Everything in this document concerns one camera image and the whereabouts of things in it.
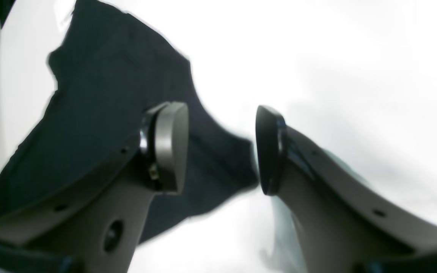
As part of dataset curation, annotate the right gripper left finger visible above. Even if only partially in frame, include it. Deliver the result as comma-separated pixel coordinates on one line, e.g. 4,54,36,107
0,102,189,273

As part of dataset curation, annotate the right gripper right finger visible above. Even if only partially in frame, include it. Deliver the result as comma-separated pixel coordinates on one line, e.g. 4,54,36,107
255,105,437,273

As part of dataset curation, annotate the black T-shirt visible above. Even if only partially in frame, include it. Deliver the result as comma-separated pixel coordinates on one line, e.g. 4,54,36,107
0,0,258,243

